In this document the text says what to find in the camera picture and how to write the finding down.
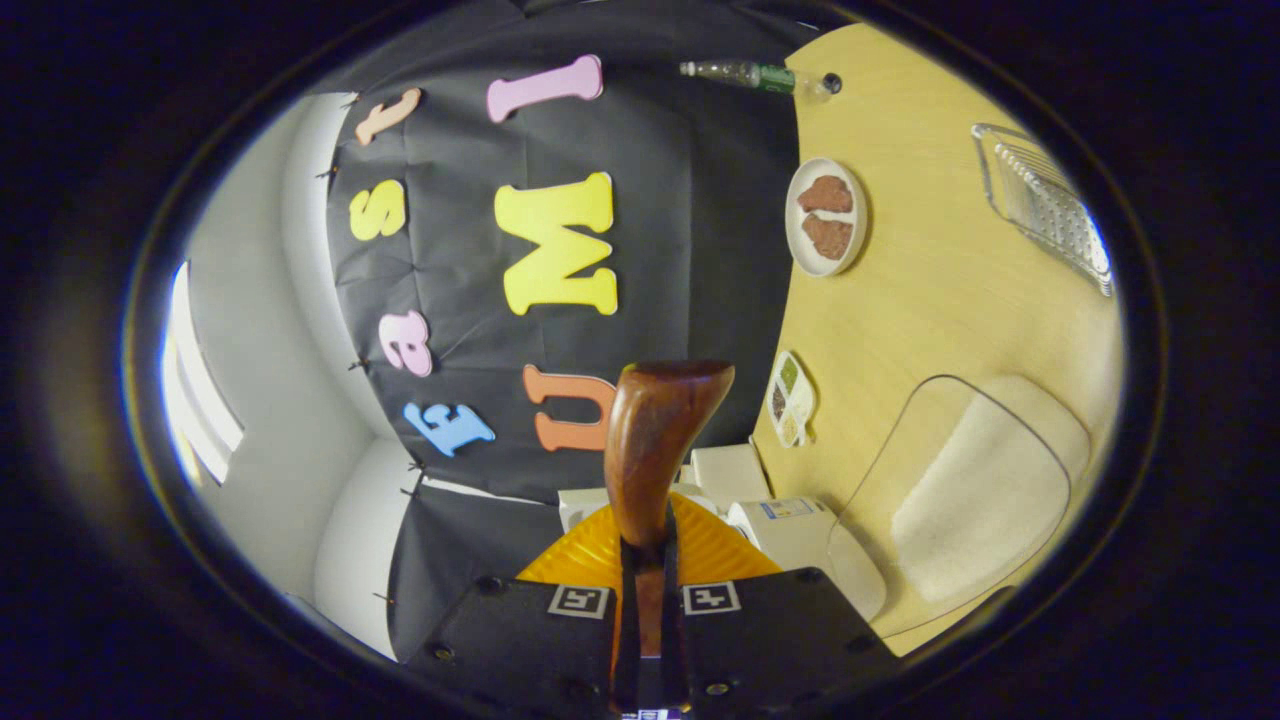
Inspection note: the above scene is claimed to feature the clear plastic rice container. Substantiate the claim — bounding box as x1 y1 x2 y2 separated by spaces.
828 374 1093 641

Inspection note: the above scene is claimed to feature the large ceiling light panel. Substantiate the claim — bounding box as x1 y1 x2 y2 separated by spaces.
160 260 246 488

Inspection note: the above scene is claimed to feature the black backdrop cloth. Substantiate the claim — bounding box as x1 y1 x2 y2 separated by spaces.
325 0 831 666

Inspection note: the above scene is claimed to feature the clear ribbed chopstick holder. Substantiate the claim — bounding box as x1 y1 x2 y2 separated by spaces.
970 122 1114 298

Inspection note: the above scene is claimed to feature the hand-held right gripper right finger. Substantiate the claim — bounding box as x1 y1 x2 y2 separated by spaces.
660 492 901 720

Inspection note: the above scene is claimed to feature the brown wooden spoon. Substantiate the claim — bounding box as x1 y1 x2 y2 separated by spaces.
604 360 736 661

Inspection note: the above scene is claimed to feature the white toaster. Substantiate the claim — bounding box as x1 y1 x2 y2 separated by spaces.
690 443 773 504

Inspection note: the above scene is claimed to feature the white rice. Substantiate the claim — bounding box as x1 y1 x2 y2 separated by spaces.
890 395 1073 606

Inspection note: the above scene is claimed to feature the white divided condiment dish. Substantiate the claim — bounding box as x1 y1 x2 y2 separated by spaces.
766 350 817 449

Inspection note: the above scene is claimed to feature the white round plate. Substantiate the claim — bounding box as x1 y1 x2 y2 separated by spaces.
785 157 868 278

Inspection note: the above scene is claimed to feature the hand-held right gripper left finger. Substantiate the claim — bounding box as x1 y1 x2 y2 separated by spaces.
405 490 651 720

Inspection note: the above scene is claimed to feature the brown meat piece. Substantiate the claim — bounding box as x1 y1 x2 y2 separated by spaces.
802 213 856 262
797 175 854 214

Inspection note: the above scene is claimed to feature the green label water bottle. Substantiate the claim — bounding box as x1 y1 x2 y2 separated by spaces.
680 60 833 104

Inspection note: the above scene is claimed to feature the white rice cooker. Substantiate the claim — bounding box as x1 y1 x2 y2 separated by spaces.
558 487 887 623

